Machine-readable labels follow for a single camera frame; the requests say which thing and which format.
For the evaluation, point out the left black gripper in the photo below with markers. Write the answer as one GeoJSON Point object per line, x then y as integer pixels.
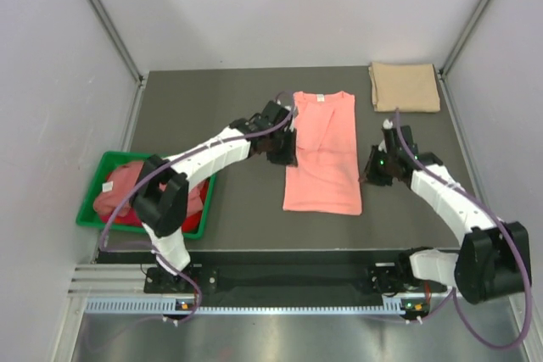
{"type": "Point", "coordinates": [287, 158]}

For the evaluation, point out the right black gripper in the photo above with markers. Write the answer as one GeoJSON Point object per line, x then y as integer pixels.
{"type": "Point", "coordinates": [369, 173]}

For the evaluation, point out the salmon pink t shirt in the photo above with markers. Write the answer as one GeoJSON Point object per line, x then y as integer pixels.
{"type": "Point", "coordinates": [326, 178]}

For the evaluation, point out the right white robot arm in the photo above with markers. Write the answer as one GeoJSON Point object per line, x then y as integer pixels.
{"type": "Point", "coordinates": [493, 260]}

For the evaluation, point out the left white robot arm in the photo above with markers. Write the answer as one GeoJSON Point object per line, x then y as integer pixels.
{"type": "Point", "coordinates": [160, 196]}

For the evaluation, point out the folded beige t shirt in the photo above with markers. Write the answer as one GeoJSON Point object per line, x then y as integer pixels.
{"type": "Point", "coordinates": [410, 88]}

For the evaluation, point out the red shirt in bin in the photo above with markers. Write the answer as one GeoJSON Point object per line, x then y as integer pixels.
{"type": "Point", "coordinates": [128, 217]}

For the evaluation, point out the dusty pink shirt in bin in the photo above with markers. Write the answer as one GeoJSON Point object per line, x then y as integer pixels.
{"type": "Point", "coordinates": [123, 179]}

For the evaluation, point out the green plastic bin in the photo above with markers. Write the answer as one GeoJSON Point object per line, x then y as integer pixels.
{"type": "Point", "coordinates": [109, 162]}

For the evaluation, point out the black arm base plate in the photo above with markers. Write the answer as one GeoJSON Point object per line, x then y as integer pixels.
{"type": "Point", "coordinates": [282, 282]}

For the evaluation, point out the slotted grey cable duct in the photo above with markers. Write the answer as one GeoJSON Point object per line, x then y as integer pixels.
{"type": "Point", "coordinates": [175, 306]}

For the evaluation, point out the aluminium frame rail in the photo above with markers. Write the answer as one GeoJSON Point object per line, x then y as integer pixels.
{"type": "Point", "coordinates": [107, 281]}

